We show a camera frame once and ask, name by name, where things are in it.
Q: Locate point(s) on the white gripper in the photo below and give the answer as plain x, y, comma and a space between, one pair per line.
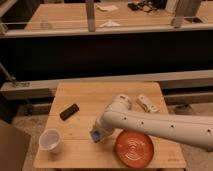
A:
101, 130

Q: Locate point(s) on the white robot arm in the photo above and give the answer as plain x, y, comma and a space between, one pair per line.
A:
196, 131

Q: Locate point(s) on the orange ceramic bowl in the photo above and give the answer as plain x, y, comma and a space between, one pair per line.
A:
134, 149

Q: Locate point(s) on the black rectangular block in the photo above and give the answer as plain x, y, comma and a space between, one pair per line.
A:
69, 111

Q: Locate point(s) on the brown cardboard box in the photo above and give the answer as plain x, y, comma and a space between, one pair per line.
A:
14, 144

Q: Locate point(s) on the white crumpled paper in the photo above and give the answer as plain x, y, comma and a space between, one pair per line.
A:
110, 23

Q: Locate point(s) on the wooden background table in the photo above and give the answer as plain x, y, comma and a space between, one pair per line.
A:
73, 16

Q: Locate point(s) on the white paper sheet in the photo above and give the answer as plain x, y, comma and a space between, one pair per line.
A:
107, 8

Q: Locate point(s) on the grey metal post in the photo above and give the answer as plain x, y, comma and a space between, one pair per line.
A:
90, 15
186, 10

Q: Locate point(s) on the grey metal post right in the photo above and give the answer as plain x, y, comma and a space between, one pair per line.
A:
186, 10

